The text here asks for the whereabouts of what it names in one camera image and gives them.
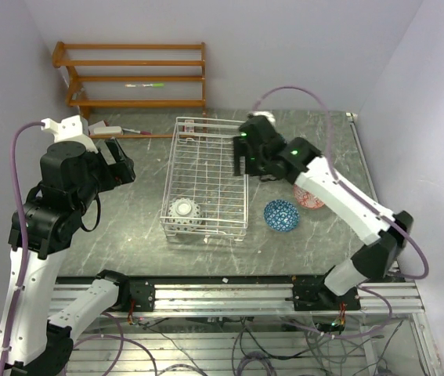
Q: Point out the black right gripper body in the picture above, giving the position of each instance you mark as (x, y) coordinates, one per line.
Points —
(256, 164)

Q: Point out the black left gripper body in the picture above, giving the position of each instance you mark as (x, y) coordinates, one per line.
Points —
(110, 175)

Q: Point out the red diamond pattern bowl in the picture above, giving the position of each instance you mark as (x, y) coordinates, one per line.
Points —
(306, 199)

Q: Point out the blue triangle pattern bowl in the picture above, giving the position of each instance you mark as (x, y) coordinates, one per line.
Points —
(281, 215)

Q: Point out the white bowl with dot pattern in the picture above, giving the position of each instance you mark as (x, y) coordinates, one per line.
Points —
(184, 215)

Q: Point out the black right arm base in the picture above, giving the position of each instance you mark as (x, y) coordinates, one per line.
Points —
(310, 294)

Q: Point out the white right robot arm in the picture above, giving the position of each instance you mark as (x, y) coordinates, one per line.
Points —
(302, 164)

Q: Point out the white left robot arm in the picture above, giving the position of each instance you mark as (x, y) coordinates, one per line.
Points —
(33, 342)

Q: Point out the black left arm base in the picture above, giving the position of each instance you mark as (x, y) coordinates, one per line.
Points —
(141, 296)

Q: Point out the wooden shelf rack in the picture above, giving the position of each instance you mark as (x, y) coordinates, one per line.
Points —
(76, 96)

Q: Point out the white eraser block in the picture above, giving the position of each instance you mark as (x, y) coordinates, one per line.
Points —
(101, 128)

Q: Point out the pink marker pen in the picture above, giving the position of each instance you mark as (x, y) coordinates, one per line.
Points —
(137, 132)

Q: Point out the green marker pen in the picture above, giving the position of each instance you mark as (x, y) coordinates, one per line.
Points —
(145, 85)

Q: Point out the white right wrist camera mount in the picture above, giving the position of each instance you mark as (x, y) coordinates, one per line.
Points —
(267, 114)

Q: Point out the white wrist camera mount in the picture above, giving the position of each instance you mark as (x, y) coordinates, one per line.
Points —
(267, 114)
(73, 128)

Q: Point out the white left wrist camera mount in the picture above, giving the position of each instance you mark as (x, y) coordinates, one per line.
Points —
(73, 128)

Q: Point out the white wire dish rack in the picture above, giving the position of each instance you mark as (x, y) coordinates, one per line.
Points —
(200, 167)

